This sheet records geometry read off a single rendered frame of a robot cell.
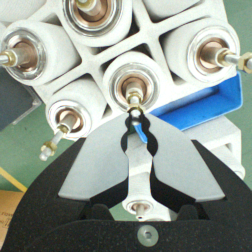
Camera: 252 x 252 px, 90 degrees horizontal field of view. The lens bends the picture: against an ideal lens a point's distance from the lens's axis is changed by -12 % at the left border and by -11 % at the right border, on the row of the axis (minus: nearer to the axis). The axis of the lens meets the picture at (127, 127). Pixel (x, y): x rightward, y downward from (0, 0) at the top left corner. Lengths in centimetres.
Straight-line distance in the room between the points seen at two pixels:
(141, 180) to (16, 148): 60
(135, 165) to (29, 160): 56
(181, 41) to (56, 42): 18
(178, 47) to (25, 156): 76
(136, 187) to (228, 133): 28
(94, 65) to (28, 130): 48
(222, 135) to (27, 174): 89
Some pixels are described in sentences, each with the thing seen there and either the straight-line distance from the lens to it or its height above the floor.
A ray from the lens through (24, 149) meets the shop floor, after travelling 78.
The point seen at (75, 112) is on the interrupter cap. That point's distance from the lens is 24.
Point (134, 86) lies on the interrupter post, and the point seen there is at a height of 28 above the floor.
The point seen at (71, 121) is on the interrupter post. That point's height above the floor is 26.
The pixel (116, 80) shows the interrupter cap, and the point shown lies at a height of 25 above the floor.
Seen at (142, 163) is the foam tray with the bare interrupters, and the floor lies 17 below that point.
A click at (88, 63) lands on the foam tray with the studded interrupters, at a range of 29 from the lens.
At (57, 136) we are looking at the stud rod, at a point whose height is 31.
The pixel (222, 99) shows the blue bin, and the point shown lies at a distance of 51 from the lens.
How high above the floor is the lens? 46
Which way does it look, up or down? 59 degrees down
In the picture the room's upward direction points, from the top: 178 degrees counter-clockwise
